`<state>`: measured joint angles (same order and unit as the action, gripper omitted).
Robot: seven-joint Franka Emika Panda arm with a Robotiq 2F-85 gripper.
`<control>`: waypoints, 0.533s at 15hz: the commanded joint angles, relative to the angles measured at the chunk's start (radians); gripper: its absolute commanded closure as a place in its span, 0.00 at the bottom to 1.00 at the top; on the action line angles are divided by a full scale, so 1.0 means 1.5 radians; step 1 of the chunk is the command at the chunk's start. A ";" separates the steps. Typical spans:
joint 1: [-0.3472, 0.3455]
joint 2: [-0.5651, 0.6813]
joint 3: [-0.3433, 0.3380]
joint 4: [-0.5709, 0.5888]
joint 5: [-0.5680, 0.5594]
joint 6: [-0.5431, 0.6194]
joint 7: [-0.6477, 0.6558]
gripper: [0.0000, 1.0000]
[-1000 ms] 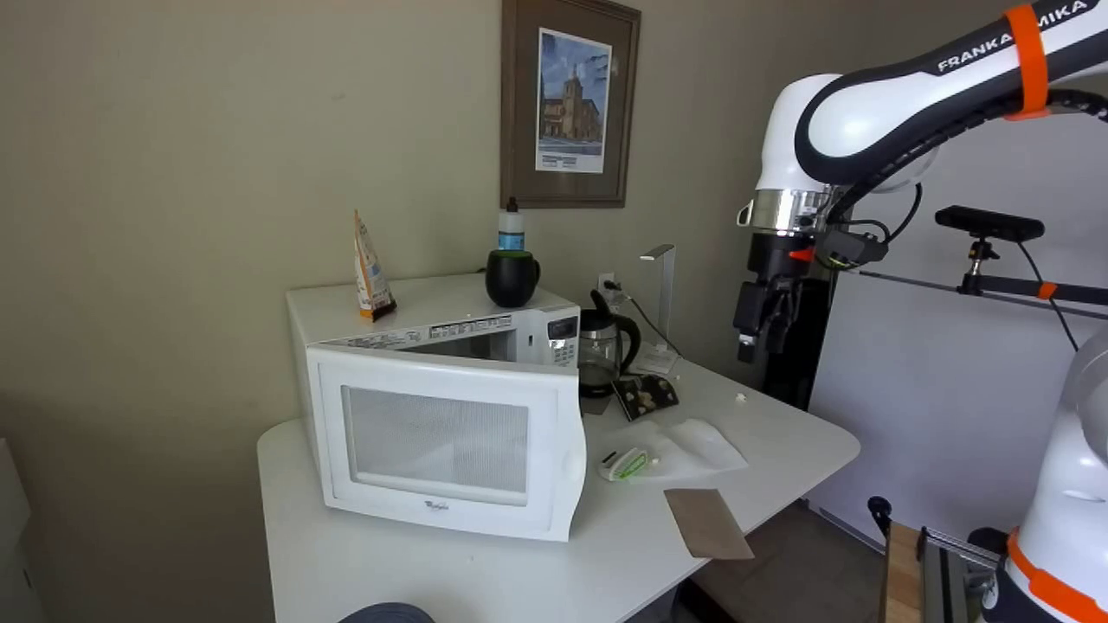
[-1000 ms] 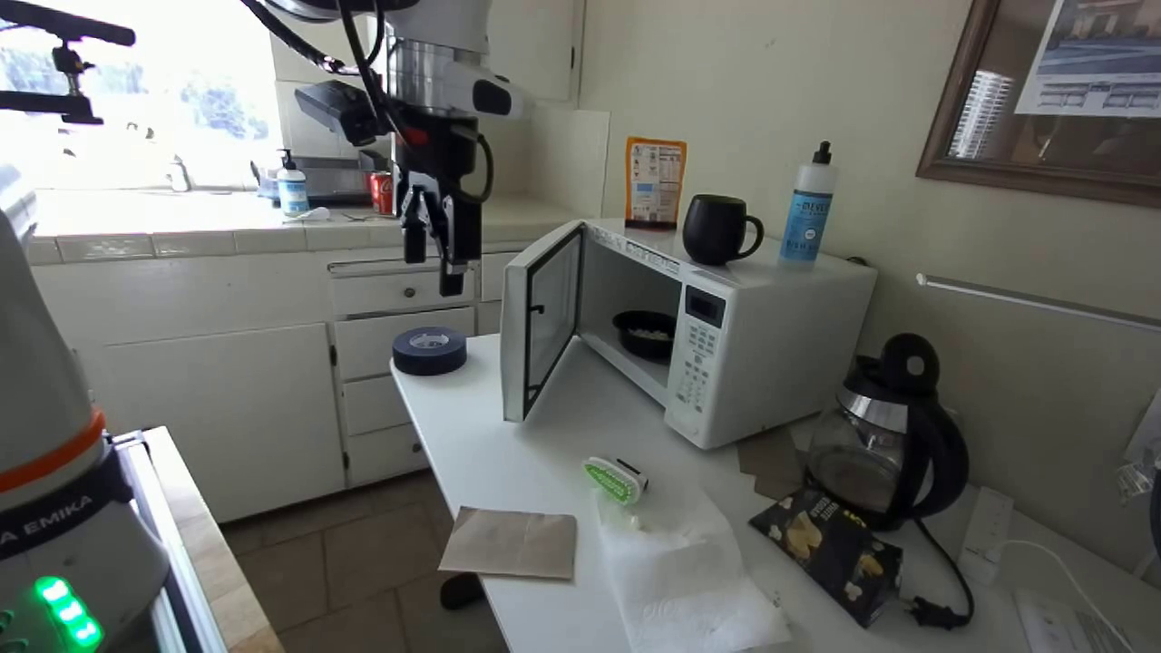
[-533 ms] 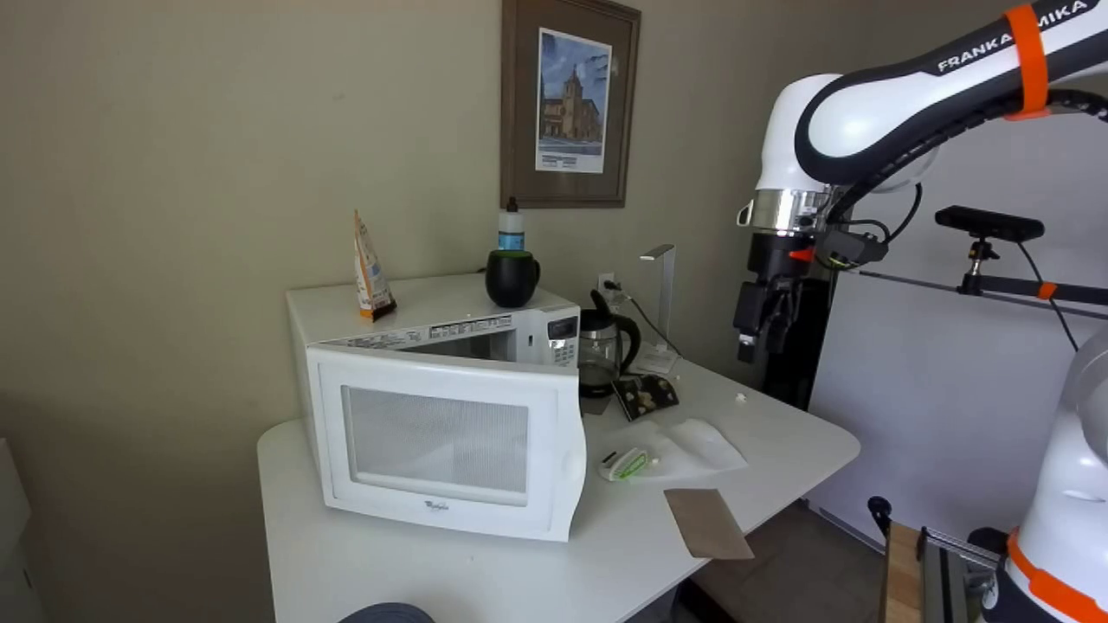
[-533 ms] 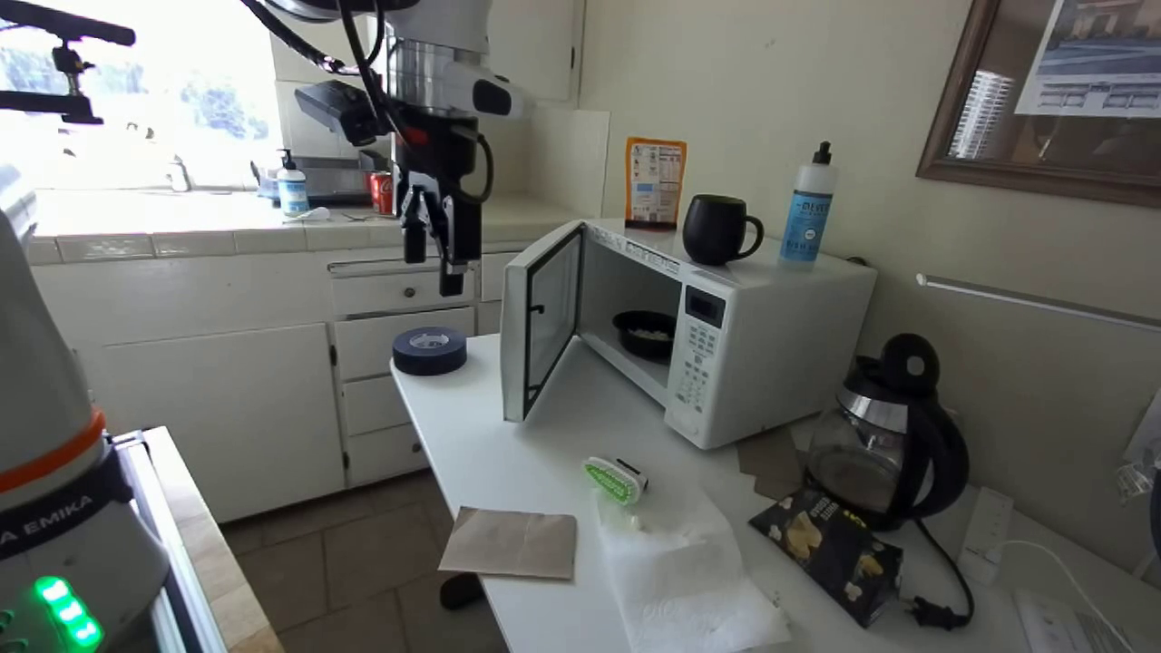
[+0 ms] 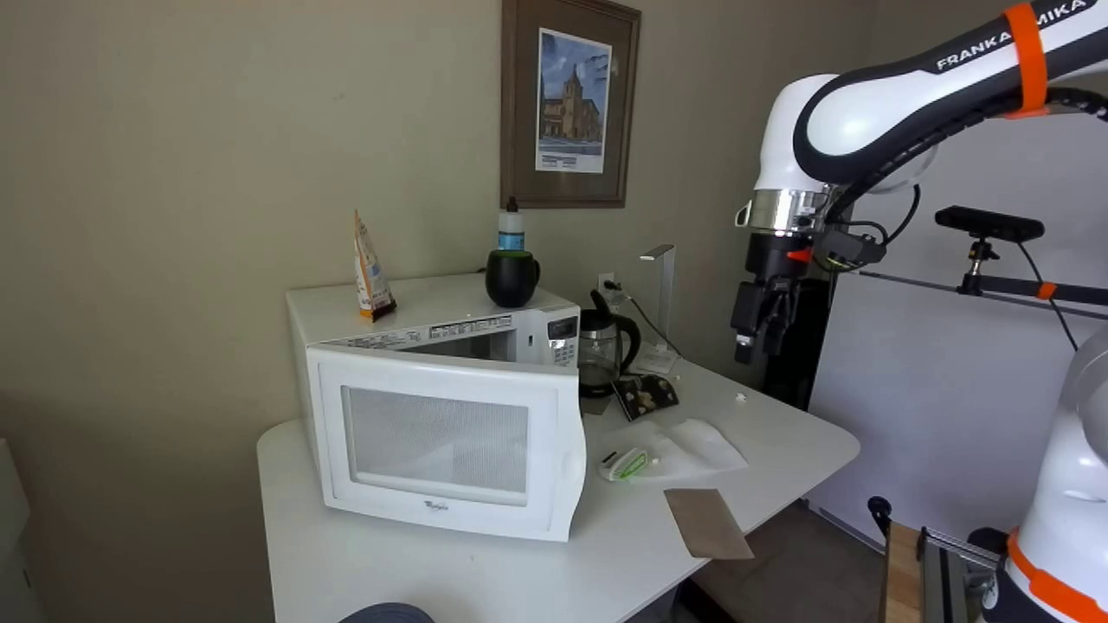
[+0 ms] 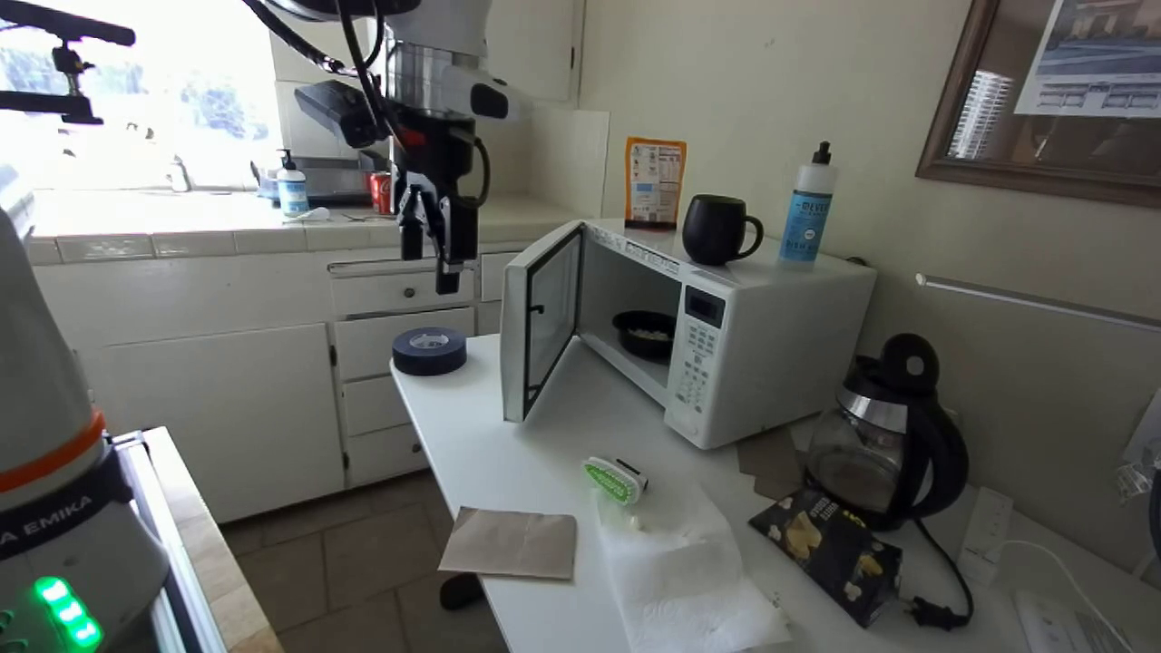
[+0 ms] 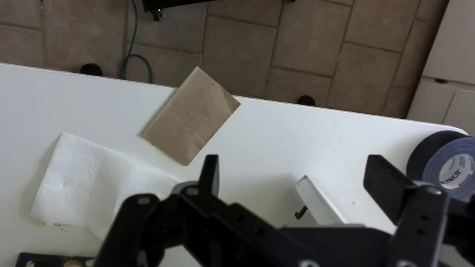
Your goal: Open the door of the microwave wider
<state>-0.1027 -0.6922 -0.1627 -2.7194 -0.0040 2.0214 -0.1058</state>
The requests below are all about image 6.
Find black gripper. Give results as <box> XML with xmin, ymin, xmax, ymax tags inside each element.
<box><xmin>387</xmin><ymin>114</ymin><xmax>478</xmax><ymax>297</ymax></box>

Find white microwave door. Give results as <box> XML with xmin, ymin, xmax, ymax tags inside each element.
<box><xmin>499</xmin><ymin>219</ymin><xmax>590</xmax><ymax>429</ymax></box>

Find white microwave body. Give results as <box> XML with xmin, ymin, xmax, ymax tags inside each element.
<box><xmin>578</xmin><ymin>214</ymin><xmax>882</xmax><ymax>455</ymax></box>

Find red cup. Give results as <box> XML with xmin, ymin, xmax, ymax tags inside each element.
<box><xmin>366</xmin><ymin>167</ymin><xmax>401</xmax><ymax>223</ymax></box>

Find white wide cabinet drawer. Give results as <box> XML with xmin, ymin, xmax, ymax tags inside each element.
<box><xmin>323</xmin><ymin>256</ymin><xmax>483</xmax><ymax>323</ymax></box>

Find dark blue round tin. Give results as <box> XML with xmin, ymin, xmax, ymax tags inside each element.
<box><xmin>387</xmin><ymin>323</ymin><xmax>471</xmax><ymax>380</ymax></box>

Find dark countertop appliance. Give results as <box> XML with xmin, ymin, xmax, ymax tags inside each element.
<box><xmin>293</xmin><ymin>150</ymin><xmax>382</xmax><ymax>212</ymax></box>

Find clear soap pump bottle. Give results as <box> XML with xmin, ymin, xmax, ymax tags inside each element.
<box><xmin>275</xmin><ymin>144</ymin><xmax>311</xmax><ymax>223</ymax></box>

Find black bowl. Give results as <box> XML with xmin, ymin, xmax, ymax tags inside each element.
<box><xmin>610</xmin><ymin>310</ymin><xmax>681</xmax><ymax>368</ymax></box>

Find black ceramic mug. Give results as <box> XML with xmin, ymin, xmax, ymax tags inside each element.
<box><xmin>679</xmin><ymin>193</ymin><xmax>768</xmax><ymax>272</ymax></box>

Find white kitchen cabinet unit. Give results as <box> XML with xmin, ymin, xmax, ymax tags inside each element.
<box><xmin>22</xmin><ymin>187</ymin><xmax>587</xmax><ymax>526</ymax></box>

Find bright kitchen window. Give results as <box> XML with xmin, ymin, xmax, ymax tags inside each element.
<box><xmin>0</xmin><ymin>0</ymin><xmax>291</xmax><ymax>200</ymax></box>

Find green and white small pack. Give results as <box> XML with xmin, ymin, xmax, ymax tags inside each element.
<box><xmin>580</xmin><ymin>455</ymin><xmax>652</xmax><ymax>513</ymax></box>

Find brown cardboard piece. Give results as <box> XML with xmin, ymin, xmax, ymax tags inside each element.
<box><xmin>437</xmin><ymin>505</ymin><xmax>584</xmax><ymax>588</ymax></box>

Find black table foot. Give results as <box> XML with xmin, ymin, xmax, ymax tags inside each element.
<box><xmin>437</xmin><ymin>568</ymin><xmax>489</xmax><ymax>616</ymax></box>

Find blue bottle with black cap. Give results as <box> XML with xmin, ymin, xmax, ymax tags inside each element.
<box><xmin>775</xmin><ymin>138</ymin><xmax>841</xmax><ymax>268</ymax></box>

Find wood edged robot stand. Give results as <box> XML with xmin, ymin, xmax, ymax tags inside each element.
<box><xmin>105</xmin><ymin>420</ymin><xmax>291</xmax><ymax>653</ymax></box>

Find brown paper napkin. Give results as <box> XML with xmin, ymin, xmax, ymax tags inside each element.
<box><xmin>734</xmin><ymin>423</ymin><xmax>815</xmax><ymax>505</ymax></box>

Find clear plastic bag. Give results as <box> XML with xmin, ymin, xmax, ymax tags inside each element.
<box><xmin>587</xmin><ymin>478</ymin><xmax>797</xmax><ymax>653</ymax></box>

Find black packet with gold print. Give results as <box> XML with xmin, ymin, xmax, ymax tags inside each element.
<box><xmin>748</xmin><ymin>484</ymin><xmax>907</xmax><ymax>630</ymax></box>

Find white power strip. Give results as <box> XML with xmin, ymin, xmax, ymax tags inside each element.
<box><xmin>953</xmin><ymin>484</ymin><xmax>1020</xmax><ymax>567</ymax></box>

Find brown framed picture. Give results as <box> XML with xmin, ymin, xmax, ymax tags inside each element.
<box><xmin>916</xmin><ymin>0</ymin><xmax>1161</xmax><ymax>212</ymax></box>

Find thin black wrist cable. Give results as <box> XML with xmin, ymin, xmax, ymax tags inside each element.
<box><xmin>470</xmin><ymin>127</ymin><xmax>499</xmax><ymax>212</ymax></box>

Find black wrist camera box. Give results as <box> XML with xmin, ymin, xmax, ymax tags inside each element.
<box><xmin>291</xmin><ymin>76</ymin><xmax>392</xmax><ymax>155</ymax></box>

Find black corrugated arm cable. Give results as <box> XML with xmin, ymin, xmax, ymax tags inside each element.
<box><xmin>240</xmin><ymin>0</ymin><xmax>396</xmax><ymax>122</ymax></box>

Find white upper wall cabinet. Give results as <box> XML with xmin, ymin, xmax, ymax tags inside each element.
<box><xmin>478</xmin><ymin>0</ymin><xmax>587</xmax><ymax>108</ymax></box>

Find black stereo camera on mount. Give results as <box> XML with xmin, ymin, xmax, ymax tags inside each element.
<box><xmin>0</xmin><ymin>0</ymin><xmax>143</xmax><ymax>132</ymax></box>

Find black power cord with plug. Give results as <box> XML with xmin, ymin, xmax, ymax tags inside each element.
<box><xmin>905</xmin><ymin>513</ymin><xmax>980</xmax><ymax>636</ymax></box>

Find white cable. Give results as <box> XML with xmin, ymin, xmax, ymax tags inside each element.
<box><xmin>998</xmin><ymin>533</ymin><xmax>1148</xmax><ymax>653</ymax></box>

